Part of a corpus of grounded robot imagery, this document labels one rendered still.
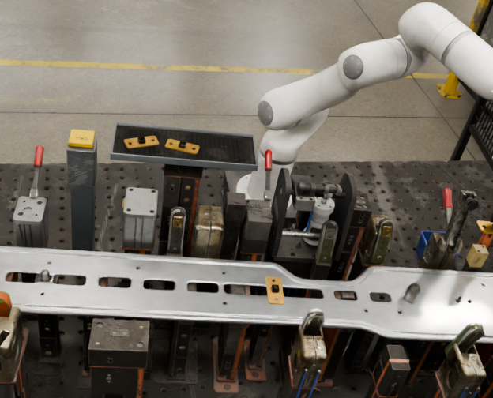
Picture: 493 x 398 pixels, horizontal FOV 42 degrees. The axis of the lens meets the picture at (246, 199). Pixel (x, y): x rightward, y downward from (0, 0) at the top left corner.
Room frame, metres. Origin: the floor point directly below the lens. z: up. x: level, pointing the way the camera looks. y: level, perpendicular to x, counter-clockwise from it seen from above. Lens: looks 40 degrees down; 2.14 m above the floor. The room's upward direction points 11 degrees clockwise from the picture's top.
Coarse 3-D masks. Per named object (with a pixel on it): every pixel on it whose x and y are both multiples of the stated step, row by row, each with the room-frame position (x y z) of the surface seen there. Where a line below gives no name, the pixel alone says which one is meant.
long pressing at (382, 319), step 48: (0, 288) 0.90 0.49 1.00; (48, 288) 0.93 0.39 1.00; (96, 288) 0.96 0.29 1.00; (144, 288) 0.99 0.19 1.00; (336, 288) 1.11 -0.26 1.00; (384, 288) 1.14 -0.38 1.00; (432, 288) 1.17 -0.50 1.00; (480, 288) 1.21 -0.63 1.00; (384, 336) 0.99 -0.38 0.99; (432, 336) 1.02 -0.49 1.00
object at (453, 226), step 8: (464, 192) 1.31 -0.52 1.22; (472, 192) 1.31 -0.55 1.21; (464, 200) 1.29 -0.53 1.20; (472, 200) 1.27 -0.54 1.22; (456, 208) 1.30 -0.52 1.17; (464, 208) 1.30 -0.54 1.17; (472, 208) 1.27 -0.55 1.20; (456, 216) 1.28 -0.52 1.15; (464, 216) 1.30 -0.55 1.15; (448, 224) 1.30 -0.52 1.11; (456, 224) 1.29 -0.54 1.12; (464, 224) 1.29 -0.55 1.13; (448, 232) 1.28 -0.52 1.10; (456, 232) 1.29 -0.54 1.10; (448, 240) 1.27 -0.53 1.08; (456, 240) 1.28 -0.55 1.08; (456, 248) 1.28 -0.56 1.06
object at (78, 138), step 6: (72, 132) 1.31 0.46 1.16; (78, 132) 1.31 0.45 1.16; (84, 132) 1.31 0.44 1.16; (90, 132) 1.32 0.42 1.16; (72, 138) 1.28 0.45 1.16; (78, 138) 1.28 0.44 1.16; (84, 138) 1.29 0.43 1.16; (90, 138) 1.29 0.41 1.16; (72, 144) 1.26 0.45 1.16; (78, 144) 1.27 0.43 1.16; (84, 144) 1.27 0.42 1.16; (90, 144) 1.27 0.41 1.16
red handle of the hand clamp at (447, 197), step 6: (444, 192) 1.39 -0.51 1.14; (450, 192) 1.39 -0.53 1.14; (444, 198) 1.38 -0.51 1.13; (450, 198) 1.38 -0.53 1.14; (444, 204) 1.37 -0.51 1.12; (450, 204) 1.36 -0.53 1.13; (450, 210) 1.35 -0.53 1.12; (450, 216) 1.34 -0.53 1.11; (450, 240) 1.28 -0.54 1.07; (450, 246) 1.28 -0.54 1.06
